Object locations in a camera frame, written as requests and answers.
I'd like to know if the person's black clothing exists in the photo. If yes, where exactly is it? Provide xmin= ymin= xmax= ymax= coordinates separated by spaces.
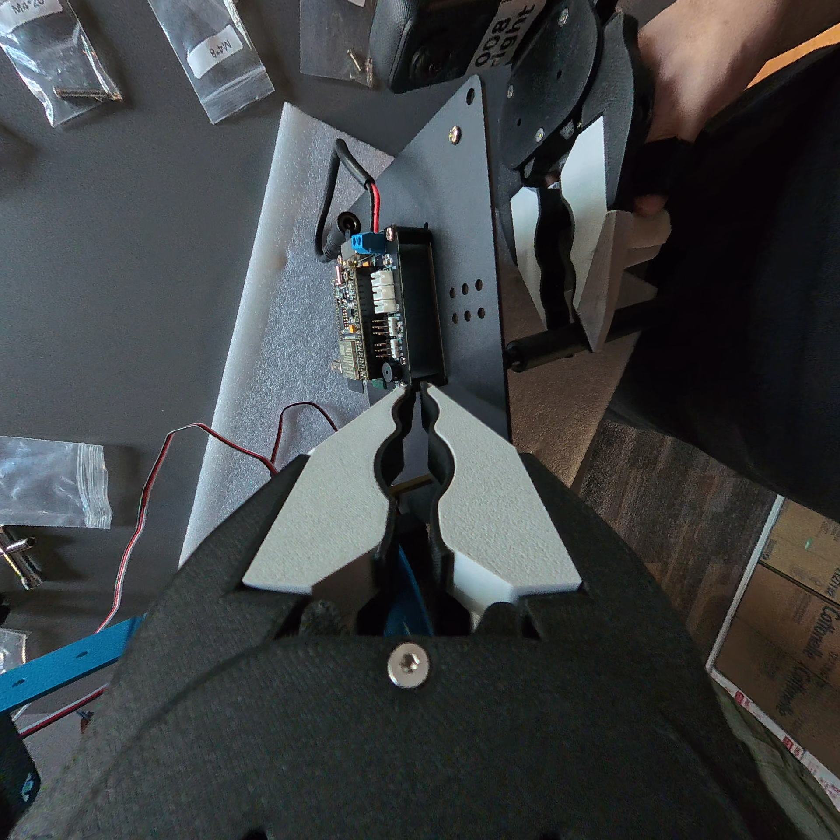
xmin=604 ymin=42 xmax=840 ymax=526

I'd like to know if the red and black wire pair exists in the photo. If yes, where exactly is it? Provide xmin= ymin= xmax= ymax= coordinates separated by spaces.
xmin=271 ymin=402 xmax=341 ymax=475

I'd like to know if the control circuit board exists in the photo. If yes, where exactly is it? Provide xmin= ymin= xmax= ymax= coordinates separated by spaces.
xmin=330 ymin=225 xmax=454 ymax=403

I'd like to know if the person's right hand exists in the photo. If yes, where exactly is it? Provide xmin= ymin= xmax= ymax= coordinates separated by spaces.
xmin=633 ymin=0 xmax=756 ymax=219

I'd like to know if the clear plastic bag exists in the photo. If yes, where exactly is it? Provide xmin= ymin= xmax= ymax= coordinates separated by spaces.
xmin=0 ymin=436 xmax=114 ymax=530

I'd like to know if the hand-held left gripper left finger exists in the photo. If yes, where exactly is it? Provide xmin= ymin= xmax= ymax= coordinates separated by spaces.
xmin=241 ymin=386 xmax=404 ymax=634

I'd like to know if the black power cable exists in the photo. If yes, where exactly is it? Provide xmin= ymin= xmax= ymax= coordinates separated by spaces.
xmin=314 ymin=138 xmax=395 ymax=265

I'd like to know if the clear screw bag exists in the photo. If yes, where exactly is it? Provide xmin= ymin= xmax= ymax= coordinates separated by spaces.
xmin=300 ymin=0 xmax=376 ymax=89
xmin=0 ymin=0 xmax=123 ymax=127
xmin=147 ymin=0 xmax=275 ymax=126

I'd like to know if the person's right forearm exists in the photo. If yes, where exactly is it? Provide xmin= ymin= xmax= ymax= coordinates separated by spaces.
xmin=742 ymin=0 xmax=840 ymax=89

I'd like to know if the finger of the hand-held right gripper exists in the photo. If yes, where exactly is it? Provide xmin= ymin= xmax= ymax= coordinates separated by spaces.
xmin=561 ymin=121 xmax=660 ymax=355
xmin=511 ymin=180 xmax=580 ymax=330

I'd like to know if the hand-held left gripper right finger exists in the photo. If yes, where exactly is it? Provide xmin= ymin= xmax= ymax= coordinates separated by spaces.
xmin=420 ymin=384 xmax=585 ymax=636

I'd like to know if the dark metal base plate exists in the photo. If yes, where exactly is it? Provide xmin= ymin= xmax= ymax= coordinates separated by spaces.
xmin=360 ymin=74 xmax=514 ymax=490

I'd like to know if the small silver wrench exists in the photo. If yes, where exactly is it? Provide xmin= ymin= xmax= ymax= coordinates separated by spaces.
xmin=0 ymin=525 xmax=46 ymax=592

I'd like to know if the dark grey desk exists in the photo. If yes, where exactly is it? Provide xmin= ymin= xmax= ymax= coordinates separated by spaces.
xmin=0 ymin=0 xmax=631 ymax=736

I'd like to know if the cardboard box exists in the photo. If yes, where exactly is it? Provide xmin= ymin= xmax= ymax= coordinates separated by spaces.
xmin=705 ymin=495 xmax=840 ymax=795

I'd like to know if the red white black servo cable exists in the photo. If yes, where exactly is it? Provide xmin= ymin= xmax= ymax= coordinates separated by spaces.
xmin=13 ymin=425 xmax=221 ymax=739

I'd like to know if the blue metal beam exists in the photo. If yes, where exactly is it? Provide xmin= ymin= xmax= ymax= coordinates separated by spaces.
xmin=0 ymin=613 xmax=147 ymax=716

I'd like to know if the grey foam sheet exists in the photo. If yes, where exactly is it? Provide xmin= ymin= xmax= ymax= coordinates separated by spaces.
xmin=177 ymin=101 xmax=514 ymax=572

